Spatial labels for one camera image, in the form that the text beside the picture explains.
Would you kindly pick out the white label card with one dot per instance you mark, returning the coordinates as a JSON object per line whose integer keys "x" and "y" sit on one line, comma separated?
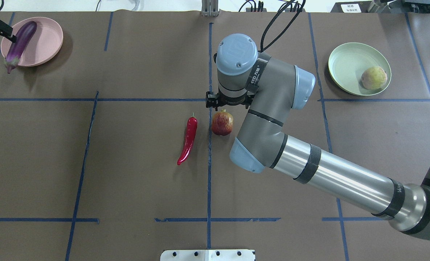
{"x": 350, "y": 8}

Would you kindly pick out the green pink peach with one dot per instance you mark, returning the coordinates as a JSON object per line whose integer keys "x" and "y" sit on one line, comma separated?
{"x": 374, "y": 78}

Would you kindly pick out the red chili pepper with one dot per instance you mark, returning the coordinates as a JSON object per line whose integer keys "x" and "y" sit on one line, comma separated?
{"x": 189, "y": 138}

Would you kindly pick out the red yellow pomegranate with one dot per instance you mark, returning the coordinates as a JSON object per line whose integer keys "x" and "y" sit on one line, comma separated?
{"x": 222, "y": 123}

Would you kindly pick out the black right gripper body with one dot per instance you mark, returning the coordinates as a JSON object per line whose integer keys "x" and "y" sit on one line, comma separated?
{"x": 211, "y": 100}

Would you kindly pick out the aluminium frame post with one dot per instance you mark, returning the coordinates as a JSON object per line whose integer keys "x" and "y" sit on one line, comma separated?
{"x": 210, "y": 8}

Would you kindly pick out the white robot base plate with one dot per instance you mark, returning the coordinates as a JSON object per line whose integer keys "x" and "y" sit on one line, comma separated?
{"x": 209, "y": 255}

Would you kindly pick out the light green plate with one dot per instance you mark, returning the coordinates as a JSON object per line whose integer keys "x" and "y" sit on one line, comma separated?
{"x": 347, "y": 63}

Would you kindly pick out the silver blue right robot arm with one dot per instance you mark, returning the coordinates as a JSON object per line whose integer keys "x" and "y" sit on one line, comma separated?
{"x": 270, "y": 89}

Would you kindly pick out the pink plate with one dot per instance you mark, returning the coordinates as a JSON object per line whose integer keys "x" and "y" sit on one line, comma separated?
{"x": 45, "y": 43}

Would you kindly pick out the purple eggplant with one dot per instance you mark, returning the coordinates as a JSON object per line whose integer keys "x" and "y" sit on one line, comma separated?
{"x": 23, "y": 37}

